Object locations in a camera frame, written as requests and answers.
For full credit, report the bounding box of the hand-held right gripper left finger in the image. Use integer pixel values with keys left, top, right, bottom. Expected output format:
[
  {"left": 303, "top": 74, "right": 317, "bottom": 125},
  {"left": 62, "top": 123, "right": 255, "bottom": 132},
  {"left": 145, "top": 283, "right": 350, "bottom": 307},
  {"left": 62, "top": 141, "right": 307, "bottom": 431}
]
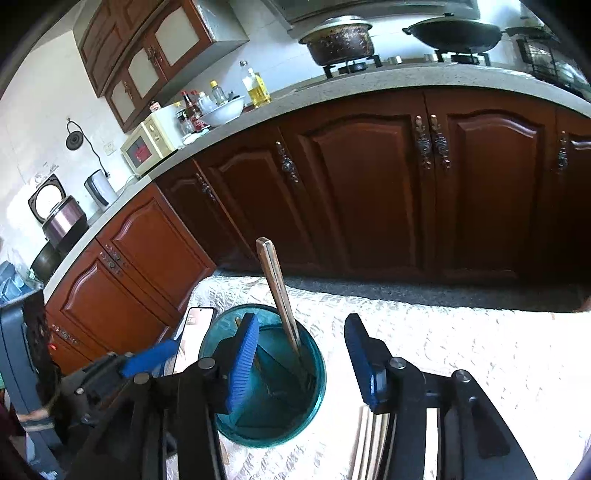
[{"left": 78, "top": 313, "right": 260, "bottom": 480}]

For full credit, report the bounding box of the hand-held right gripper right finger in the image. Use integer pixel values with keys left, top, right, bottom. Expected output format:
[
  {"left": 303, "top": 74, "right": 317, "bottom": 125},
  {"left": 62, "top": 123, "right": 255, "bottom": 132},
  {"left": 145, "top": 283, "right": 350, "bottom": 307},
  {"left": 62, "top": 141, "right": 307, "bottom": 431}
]
[{"left": 344, "top": 314, "right": 539, "bottom": 480}]

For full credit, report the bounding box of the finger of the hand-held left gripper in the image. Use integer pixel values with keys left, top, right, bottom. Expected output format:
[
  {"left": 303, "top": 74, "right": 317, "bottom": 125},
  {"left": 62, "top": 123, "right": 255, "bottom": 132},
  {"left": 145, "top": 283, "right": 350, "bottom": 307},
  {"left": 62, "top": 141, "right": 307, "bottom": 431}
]
[{"left": 121, "top": 340, "right": 178, "bottom": 379}]

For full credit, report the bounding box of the teal rimmed floral utensil cup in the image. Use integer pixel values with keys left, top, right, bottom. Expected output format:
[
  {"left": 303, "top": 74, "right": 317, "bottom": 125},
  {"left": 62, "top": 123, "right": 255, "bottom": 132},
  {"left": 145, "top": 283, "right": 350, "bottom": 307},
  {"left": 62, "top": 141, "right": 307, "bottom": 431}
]
[{"left": 198, "top": 304, "right": 327, "bottom": 449}]

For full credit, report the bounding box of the black smartphone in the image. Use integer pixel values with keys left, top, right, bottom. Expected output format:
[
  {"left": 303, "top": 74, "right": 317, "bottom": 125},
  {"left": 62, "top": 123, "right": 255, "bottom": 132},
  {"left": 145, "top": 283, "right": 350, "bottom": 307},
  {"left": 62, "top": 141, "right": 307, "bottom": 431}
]
[{"left": 172, "top": 306, "right": 218, "bottom": 377}]

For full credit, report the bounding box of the dark blue grey box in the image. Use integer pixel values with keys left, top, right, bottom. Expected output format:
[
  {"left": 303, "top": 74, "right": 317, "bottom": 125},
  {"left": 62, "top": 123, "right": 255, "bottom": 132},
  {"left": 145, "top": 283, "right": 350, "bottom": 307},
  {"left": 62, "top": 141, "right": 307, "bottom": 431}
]
[{"left": 0, "top": 291, "right": 61, "bottom": 448}]

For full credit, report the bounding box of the brown wooden base cabinet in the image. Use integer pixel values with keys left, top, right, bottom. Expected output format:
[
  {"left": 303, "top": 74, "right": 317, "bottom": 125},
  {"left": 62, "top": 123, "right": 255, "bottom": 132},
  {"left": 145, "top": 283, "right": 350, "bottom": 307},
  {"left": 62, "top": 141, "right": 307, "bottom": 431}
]
[
  {"left": 44, "top": 185, "right": 218, "bottom": 376},
  {"left": 154, "top": 88, "right": 591, "bottom": 283}
]

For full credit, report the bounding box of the white quilted tablecloth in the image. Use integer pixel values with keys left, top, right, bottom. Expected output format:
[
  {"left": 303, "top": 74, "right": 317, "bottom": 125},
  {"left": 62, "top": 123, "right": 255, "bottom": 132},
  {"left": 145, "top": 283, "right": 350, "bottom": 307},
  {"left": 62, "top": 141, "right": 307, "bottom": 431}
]
[{"left": 166, "top": 272, "right": 591, "bottom": 480}]

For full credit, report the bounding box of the dark round pot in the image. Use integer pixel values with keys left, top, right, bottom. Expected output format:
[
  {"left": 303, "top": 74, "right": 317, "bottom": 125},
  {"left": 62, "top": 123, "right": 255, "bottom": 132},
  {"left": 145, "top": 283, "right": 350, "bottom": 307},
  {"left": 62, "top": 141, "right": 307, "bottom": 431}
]
[{"left": 30, "top": 242, "right": 63, "bottom": 284}]

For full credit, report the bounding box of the blue plastic container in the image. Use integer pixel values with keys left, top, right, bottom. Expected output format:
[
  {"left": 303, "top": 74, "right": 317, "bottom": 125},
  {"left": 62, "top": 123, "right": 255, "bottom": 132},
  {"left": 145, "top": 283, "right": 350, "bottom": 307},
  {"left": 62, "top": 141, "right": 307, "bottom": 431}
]
[{"left": 0, "top": 261, "right": 33, "bottom": 305}]

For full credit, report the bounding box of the rice cooker with open lid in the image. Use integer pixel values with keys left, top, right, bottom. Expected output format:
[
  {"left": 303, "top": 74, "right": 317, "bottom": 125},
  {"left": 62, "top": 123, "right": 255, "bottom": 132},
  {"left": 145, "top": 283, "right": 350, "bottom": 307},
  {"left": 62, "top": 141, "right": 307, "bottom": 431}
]
[{"left": 28, "top": 174, "right": 89, "bottom": 254}]

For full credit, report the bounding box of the silver electric kettle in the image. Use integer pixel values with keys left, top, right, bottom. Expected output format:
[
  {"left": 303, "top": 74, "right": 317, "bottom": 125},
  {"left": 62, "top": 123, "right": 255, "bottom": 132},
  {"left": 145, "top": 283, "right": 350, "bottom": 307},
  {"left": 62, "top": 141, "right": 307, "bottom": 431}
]
[{"left": 84, "top": 170, "right": 118, "bottom": 210}]

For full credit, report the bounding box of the cream microwave oven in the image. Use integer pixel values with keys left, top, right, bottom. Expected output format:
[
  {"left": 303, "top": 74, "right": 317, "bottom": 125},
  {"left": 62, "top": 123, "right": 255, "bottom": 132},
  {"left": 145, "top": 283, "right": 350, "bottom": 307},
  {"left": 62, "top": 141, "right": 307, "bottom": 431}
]
[{"left": 121, "top": 111, "right": 183, "bottom": 175}]

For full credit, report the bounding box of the white bowl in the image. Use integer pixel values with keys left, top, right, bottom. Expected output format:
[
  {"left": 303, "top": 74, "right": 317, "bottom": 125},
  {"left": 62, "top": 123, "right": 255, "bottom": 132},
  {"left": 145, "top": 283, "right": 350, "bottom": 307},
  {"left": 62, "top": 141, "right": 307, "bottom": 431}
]
[{"left": 202, "top": 96, "right": 245, "bottom": 127}]

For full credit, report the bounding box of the yellow cooking oil bottle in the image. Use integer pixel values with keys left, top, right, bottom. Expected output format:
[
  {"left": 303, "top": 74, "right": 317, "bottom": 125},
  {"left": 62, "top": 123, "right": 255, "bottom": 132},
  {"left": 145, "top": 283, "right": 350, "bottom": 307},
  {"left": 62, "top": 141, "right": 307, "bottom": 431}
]
[{"left": 242, "top": 68, "right": 271, "bottom": 108}]

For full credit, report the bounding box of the gas stove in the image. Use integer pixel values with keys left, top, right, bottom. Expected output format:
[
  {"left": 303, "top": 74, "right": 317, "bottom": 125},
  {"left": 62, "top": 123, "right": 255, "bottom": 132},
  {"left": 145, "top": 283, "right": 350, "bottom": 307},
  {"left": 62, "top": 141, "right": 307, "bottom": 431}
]
[{"left": 323, "top": 51, "right": 492, "bottom": 79}]

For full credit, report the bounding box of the blackened cooking pot with lid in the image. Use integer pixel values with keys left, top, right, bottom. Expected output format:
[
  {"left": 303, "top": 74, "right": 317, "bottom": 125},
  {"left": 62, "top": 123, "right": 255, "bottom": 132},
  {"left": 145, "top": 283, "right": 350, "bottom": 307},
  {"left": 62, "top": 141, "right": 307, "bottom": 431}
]
[{"left": 298, "top": 15, "right": 374, "bottom": 66}]

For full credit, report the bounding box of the black wok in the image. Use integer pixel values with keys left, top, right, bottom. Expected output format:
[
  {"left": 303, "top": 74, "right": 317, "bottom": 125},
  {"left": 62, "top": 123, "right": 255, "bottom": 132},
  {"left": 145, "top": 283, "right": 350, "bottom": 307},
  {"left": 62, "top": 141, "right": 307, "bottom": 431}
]
[{"left": 402, "top": 13, "right": 504, "bottom": 51}]

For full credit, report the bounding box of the grey range hood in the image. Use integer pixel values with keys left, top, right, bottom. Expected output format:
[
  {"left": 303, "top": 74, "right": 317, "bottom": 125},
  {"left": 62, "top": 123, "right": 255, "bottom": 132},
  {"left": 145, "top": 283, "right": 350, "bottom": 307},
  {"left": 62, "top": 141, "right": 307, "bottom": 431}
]
[{"left": 268, "top": 0, "right": 481, "bottom": 26}]

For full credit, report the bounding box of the black round wall ornament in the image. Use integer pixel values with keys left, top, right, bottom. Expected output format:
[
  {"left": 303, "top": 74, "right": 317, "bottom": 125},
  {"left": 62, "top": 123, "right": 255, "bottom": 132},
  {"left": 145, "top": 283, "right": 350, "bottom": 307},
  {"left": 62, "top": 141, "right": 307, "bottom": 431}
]
[{"left": 65, "top": 119, "right": 86, "bottom": 151}]

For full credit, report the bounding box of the brown wooden wall cabinet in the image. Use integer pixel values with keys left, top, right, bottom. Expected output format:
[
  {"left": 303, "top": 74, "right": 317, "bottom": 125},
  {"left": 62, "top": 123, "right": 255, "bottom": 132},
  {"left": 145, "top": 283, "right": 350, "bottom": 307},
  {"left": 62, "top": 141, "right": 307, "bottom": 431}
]
[{"left": 73, "top": 0, "right": 250, "bottom": 134}]

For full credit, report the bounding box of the black wire dish rack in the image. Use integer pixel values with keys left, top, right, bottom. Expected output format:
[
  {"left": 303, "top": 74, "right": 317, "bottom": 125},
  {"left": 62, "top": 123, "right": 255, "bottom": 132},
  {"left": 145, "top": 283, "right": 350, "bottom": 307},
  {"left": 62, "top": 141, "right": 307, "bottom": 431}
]
[{"left": 505, "top": 25, "right": 591, "bottom": 100}]

